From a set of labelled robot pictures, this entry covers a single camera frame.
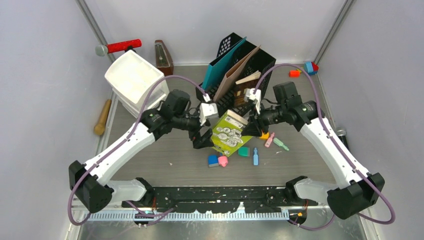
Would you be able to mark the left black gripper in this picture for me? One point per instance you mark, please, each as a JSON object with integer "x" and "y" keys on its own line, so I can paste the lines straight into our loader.
{"x": 200, "y": 141}

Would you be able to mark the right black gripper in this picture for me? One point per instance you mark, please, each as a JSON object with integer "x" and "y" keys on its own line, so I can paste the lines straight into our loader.
{"x": 253, "y": 127}

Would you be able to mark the green illustrated book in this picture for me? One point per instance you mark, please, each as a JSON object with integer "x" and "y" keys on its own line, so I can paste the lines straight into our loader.
{"x": 227, "y": 135}

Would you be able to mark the red brown book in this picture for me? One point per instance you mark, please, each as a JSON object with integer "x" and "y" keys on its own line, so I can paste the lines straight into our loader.
{"x": 241, "y": 87}

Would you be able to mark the pink cardboard folder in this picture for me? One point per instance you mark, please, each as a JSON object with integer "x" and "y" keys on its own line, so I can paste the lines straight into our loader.
{"x": 232, "y": 74}

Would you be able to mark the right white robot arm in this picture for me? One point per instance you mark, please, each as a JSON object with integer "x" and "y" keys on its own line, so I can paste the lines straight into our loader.
{"x": 355, "y": 188}

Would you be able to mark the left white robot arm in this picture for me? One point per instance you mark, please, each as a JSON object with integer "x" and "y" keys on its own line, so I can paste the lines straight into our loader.
{"x": 92, "y": 181}

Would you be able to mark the orange eraser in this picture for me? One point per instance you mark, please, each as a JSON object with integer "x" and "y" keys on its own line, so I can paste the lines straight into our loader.
{"x": 264, "y": 136}

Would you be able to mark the blue eraser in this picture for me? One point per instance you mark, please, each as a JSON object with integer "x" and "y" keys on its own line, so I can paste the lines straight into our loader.
{"x": 213, "y": 161}

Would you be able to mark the green eraser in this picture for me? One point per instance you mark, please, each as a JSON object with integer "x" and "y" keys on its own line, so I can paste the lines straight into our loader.
{"x": 244, "y": 151}

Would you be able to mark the black mesh file organizer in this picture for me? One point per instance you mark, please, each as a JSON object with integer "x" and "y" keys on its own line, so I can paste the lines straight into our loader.
{"x": 261, "y": 61}

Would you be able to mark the orange toy block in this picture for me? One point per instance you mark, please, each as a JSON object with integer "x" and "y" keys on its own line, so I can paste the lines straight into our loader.
{"x": 294, "y": 73}

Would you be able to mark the teal folder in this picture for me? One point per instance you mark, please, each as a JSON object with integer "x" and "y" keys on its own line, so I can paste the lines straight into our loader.
{"x": 218, "y": 67}

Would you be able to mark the blue red toy block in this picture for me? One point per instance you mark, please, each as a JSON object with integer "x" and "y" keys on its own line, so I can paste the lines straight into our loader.
{"x": 311, "y": 68}

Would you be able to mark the brown wooden metronome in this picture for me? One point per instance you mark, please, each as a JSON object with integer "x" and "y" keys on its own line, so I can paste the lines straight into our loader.
{"x": 163, "y": 58}

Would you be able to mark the black microphone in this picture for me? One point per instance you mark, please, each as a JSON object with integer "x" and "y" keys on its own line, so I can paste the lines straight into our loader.
{"x": 342, "y": 135}

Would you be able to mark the white plastic drawer unit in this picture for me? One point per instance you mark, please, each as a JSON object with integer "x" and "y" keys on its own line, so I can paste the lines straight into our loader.
{"x": 131, "y": 77}

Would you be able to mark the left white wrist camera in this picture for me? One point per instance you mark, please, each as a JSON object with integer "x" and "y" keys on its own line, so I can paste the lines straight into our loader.
{"x": 208, "y": 110}

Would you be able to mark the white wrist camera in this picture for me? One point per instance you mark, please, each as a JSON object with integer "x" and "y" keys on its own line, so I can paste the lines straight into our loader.
{"x": 208, "y": 110}
{"x": 254, "y": 96}

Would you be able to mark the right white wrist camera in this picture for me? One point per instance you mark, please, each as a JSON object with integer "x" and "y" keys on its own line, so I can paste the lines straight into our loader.
{"x": 254, "y": 96}

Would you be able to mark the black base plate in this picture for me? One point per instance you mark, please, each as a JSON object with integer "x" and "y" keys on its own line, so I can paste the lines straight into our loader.
{"x": 221, "y": 199}

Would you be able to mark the red handled microphone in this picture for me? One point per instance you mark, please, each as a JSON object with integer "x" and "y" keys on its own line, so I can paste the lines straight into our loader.
{"x": 105, "y": 49}

